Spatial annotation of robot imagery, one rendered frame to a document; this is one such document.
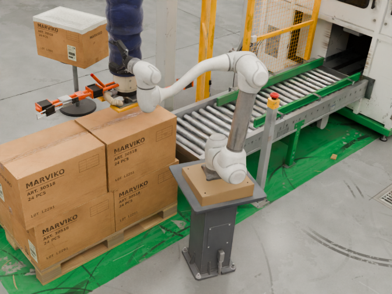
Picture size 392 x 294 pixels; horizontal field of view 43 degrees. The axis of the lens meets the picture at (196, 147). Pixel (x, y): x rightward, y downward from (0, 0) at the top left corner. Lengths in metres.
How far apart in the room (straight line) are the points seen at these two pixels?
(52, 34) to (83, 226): 2.27
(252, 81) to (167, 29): 2.23
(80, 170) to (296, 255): 1.76
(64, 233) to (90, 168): 0.49
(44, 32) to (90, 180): 2.25
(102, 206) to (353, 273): 1.90
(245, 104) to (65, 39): 2.68
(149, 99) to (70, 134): 0.83
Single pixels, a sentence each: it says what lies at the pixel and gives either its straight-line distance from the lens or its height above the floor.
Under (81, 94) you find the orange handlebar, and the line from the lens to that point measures 3.24.
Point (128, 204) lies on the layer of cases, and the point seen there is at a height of 0.35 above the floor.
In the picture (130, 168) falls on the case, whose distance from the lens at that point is 3.53.
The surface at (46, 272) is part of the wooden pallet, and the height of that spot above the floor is 0.11.
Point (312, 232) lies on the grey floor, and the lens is 4.20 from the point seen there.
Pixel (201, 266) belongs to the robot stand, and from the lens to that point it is 3.64.
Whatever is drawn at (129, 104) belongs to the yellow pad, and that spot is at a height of 1.13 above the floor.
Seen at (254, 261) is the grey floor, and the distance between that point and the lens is 3.86.
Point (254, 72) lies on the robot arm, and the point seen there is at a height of 1.63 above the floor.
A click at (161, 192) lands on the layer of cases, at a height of 0.31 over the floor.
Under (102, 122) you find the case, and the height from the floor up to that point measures 0.94.
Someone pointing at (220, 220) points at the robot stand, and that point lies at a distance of 3.39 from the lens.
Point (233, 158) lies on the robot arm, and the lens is 2.91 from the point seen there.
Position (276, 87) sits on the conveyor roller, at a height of 0.55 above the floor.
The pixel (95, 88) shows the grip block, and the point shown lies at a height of 1.25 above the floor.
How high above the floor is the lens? 2.75
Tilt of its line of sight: 34 degrees down
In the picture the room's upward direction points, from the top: 4 degrees clockwise
